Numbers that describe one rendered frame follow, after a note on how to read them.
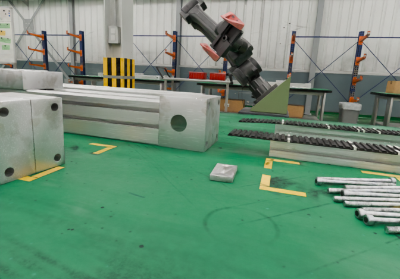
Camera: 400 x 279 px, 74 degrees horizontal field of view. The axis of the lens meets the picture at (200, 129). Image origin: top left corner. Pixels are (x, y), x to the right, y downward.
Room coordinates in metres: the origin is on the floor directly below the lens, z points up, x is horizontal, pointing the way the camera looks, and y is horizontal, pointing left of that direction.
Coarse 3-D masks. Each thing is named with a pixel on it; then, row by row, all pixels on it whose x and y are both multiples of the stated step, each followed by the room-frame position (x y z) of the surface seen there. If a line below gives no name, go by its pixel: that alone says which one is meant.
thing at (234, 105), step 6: (390, 84) 4.91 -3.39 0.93; (396, 84) 4.76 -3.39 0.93; (390, 90) 4.87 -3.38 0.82; (396, 90) 4.76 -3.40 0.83; (222, 102) 5.52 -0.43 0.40; (228, 102) 5.49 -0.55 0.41; (234, 102) 5.47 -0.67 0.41; (240, 102) 5.44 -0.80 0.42; (222, 108) 5.52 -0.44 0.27; (228, 108) 5.49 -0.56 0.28; (234, 108) 5.46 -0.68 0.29; (240, 108) 5.43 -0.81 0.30; (288, 108) 5.18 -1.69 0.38; (294, 108) 5.14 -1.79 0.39; (300, 108) 5.09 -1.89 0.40; (294, 114) 5.13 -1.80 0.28; (300, 114) 5.09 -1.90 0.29
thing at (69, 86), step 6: (66, 84) 0.88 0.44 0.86; (72, 84) 0.87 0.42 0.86; (78, 84) 0.88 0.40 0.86; (90, 90) 0.76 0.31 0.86; (96, 90) 0.75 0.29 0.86; (102, 90) 0.75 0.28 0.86; (108, 90) 0.74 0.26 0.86; (114, 90) 0.74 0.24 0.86; (120, 90) 0.73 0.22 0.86; (126, 90) 0.73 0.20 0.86; (132, 90) 0.72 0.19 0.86; (138, 90) 0.74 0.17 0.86; (144, 90) 0.79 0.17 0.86; (150, 90) 0.79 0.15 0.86; (156, 90) 0.78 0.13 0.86; (162, 90) 0.79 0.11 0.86
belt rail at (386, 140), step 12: (276, 132) 0.63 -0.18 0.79; (288, 132) 0.63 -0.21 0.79; (300, 132) 0.62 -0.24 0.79; (312, 132) 0.62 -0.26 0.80; (324, 132) 0.60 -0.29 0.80; (336, 132) 0.59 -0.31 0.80; (348, 132) 0.59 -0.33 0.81; (360, 132) 0.58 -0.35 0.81; (372, 144) 0.57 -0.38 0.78; (384, 144) 0.57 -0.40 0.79; (396, 144) 0.56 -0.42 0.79
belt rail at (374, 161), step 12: (276, 144) 0.45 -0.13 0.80; (288, 144) 0.44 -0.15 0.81; (300, 144) 0.44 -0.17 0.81; (276, 156) 0.45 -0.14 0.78; (288, 156) 0.44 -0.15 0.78; (300, 156) 0.44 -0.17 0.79; (312, 156) 0.43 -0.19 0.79; (324, 156) 0.43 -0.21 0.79; (336, 156) 0.43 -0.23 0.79; (348, 156) 0.42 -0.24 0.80; (360, 156) 0.41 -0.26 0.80; (372, 156) 0.41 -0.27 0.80; (384, 156) 0.40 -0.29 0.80; (396, 156) 0.40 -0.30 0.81; (372, 168) 0.41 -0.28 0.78; (384, 168) 0.40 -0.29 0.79; (396, 168) 0.40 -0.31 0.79
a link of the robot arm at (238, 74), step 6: (192, 0) 1.26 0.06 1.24; (186, 6) 1.25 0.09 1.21; (192, 6) 1.25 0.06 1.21; (186, 12) 1.25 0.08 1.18; (192, 24) 1.31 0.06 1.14; (198, 24) 1.29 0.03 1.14; (204, 30) 1.27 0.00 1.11; (210, 36) 1.25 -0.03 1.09; (228, 60) 1.19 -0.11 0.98; (252, 60) 1.14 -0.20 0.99; (234, 66) 1.17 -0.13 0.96; (258, 66) 1.13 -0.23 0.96; (234, 72) 1.15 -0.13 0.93; (240, 72) 1.13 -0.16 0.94; (240, 78) 1.13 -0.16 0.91; (246, 78) 1.13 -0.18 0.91
